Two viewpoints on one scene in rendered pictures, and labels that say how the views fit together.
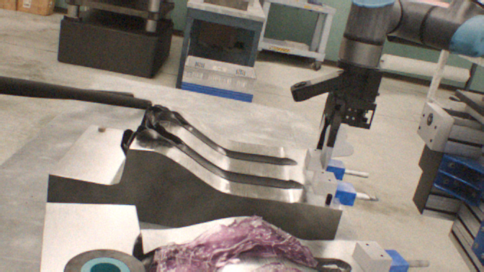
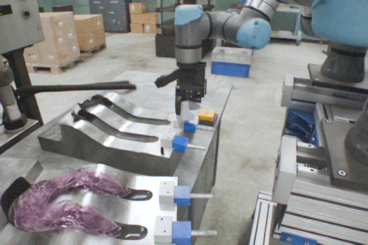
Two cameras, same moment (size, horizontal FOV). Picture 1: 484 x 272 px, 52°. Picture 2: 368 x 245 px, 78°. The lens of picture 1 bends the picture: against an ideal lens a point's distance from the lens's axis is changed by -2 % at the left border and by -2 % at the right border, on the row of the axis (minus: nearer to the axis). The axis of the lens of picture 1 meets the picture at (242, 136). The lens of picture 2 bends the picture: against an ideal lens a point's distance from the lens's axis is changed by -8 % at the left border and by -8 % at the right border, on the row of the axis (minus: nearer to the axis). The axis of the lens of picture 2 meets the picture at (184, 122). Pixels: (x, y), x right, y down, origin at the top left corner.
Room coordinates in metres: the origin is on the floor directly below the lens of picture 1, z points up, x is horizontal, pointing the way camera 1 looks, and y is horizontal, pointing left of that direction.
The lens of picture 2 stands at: (0.29, -0.43, 1.32)
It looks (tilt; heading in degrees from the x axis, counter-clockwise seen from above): 30 degrees down; 22
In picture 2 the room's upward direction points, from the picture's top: straight up
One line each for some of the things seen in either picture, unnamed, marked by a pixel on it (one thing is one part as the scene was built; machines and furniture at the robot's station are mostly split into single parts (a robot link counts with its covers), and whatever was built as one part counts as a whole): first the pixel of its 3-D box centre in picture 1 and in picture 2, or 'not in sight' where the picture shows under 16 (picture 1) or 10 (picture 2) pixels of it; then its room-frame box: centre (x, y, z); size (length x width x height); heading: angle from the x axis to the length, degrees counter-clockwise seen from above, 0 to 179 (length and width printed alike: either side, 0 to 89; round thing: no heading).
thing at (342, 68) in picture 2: not in sight; (345, 61); (1.26, -0.66, 1.09); 0.15 x 0.15 x 0.10
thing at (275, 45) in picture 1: (287, 29); (279, 24); (6.95, -0.30, 0.47); 1.10 x 0.52 x 0.94; 102
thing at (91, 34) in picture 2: not in sight; (71, 35); (4.38, 3.81, 0.37); 1.20 x 0.82 x 0.74; 102
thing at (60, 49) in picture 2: not in sight; (40, 41); (3.39, 3.59, 0.47); 1.22 x 0.80 x 0.94; 98
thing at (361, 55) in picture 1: (359, 52); (188, 53); (0.95, -0.18, 1.13); 0.08 x 0.08 x 0.05
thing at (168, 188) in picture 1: (202, 165); (115, 126); (0.89, 0.06, 0.87); 0.50 x 0.26 x 0.14; 94
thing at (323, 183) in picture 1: (347, 193); (184, 145); (0.85, -0.21, 0.89); 0.13 x 0.05 x 0.05; 94
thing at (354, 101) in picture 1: (351, 94); (190, 80); (0.95, -0.19, 1.05); 0.09 x 0.08 x 0.12; 94
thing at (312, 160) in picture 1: (337, 169); (194, 126); (0.95, -0.20, 0.89); 0.13 x 0.05 x 0.05; 94
